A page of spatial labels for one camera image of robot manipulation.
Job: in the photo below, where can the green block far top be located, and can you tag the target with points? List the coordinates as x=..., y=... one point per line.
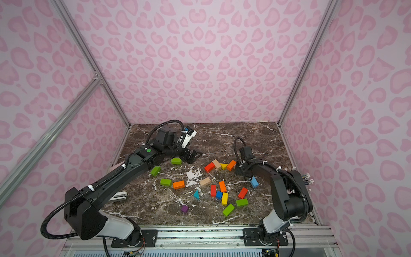
x=176, y=161

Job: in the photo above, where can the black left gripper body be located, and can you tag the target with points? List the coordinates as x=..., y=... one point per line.
x=185, y=151

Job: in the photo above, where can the green block right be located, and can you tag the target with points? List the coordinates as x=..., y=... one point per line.
x=242, y=202

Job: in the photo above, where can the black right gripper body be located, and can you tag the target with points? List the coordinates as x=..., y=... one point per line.
x=242, y=170

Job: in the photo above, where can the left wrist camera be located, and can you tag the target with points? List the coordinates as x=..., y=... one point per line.
x=188, y=134

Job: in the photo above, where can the purple cube block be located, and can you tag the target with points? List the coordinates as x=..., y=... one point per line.
x=185, y=209

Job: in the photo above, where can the pink pencil case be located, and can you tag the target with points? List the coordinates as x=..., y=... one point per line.
x=116, y=166

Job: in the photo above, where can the white stapler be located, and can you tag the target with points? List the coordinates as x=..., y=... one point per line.
x=120, y=196

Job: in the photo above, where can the blue cube block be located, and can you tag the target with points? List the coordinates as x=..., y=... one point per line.
x=219, y=195

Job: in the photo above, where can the light blue block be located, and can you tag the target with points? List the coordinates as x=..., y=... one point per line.
x=254, y=182

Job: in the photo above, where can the natural wood block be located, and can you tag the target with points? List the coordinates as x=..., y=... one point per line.
x=205, y=182
x=217, y=164

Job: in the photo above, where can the yellow triangle block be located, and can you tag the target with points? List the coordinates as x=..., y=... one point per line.
x=223, y=166

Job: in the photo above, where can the red block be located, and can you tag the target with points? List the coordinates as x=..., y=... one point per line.
x=243, y=193
x=209, y=167
x=213, y=191

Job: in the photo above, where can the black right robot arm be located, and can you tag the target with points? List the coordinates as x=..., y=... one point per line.
x=291, y=200

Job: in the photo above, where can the green block left tilted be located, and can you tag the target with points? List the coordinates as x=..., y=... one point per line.
x=155, y=171

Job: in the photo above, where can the teal triangle block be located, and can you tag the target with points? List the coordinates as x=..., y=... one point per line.
x=197, y=195

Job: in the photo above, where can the bundle of pencils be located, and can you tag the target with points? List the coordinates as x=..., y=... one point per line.
x=307, y=179

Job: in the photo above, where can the green block bottom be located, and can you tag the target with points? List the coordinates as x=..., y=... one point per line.
x=228, y=210

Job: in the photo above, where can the green block lower left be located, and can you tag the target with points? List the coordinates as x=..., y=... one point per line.
x=166, y=182

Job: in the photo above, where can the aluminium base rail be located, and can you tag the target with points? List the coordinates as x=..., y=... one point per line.
x=305, y=240

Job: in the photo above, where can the yellow block centre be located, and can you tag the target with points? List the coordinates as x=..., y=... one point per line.
x=225, y=199

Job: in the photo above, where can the orange block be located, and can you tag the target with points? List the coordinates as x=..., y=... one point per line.
x=222, y=187
x=178, y=185
x=231, y=165

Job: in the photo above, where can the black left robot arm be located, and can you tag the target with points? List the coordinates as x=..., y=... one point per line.
x=82, y=208

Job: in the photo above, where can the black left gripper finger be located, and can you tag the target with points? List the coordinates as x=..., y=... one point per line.
x=195, y=155
x=187, y=156

